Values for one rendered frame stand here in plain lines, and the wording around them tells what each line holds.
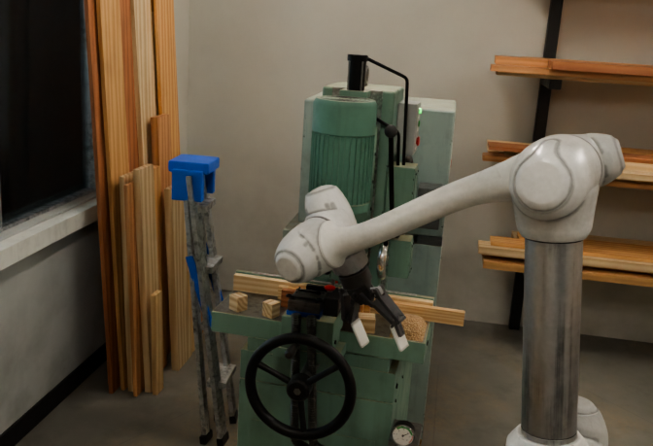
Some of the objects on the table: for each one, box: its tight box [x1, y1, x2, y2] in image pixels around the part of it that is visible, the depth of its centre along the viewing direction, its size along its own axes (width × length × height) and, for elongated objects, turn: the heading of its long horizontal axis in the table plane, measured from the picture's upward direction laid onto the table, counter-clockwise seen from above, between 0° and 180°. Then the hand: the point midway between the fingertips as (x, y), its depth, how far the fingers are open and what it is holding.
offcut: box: [229, 292, 248, 313], centre depth 207 cm, size 4×4×4 cm
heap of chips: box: [390, 313, 428, 342], centre depth 200 cm, size 9×14×4 cm, turn 153°
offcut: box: [262, 299, 280, 319], centre depth 204 cm, size 3×4×4 cm
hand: (382, 342), depth 178 cm, fingers open, 13 cm apart
